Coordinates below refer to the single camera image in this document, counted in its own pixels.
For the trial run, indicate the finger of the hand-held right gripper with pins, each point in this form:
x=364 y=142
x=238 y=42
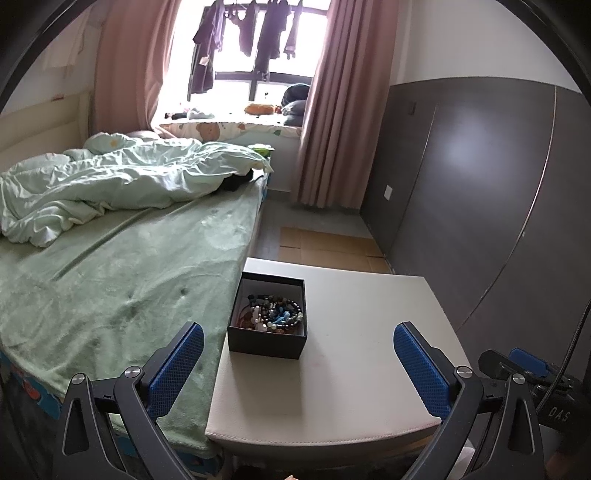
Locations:
x=531 y=362

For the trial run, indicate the navy blue pillow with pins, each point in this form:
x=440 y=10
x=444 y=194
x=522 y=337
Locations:
x=296 y=92

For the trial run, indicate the grey blue pillow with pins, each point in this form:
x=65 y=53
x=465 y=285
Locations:
x=292 y=113

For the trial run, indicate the cream padded headboard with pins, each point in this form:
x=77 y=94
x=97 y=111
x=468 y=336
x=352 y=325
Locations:
x=41 y=124

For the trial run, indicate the purple hanging shirt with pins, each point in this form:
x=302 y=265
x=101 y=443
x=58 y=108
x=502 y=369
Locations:
x=207 y=46

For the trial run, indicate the printed window seat cushion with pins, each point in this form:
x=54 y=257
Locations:
x=240 y=129

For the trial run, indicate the dark hanging garment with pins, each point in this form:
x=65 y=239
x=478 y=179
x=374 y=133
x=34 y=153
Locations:
x=272 y=37
x=293 y=32

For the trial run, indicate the beige covered air conditioner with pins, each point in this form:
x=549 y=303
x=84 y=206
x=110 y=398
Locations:
x=74 y=41

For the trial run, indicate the dark window frame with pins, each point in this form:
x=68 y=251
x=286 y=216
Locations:
x=258 y=76

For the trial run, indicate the purple hanging garment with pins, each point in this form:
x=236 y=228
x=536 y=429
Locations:
x=248 y=27

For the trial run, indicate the black jewelry box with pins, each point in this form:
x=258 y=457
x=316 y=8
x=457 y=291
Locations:
x=265 y=341

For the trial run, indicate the bed with green sheet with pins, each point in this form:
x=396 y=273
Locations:
x=115 y=286

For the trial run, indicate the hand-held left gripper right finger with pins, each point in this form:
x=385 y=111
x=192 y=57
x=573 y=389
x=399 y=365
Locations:
x=422 y=374

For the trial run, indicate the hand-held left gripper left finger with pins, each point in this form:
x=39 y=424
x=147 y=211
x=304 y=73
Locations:
x=178 y=369

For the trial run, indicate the small green item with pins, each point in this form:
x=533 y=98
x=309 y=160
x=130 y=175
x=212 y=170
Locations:
x=262 y=150

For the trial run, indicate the light green pillow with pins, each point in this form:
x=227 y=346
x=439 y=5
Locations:
x=108 y=142

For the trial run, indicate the light green quilt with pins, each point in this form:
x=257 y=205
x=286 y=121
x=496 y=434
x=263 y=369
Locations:
x=115 y=184

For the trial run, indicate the white side table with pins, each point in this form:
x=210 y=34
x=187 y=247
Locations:
x=360 y=323

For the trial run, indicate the pink curtain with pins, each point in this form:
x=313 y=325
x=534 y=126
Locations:
x=129 y=69
x=341 y=115

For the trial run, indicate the white cloth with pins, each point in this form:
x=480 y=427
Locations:
x=199 y=114

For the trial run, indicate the flat cardboard sheet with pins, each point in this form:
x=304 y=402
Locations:
x=323 y=249

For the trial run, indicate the white wall socket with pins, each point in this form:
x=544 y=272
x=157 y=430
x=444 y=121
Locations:
x=388 y=192

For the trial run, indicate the orange plush toy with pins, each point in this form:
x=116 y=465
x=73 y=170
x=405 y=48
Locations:
x=259 y=109

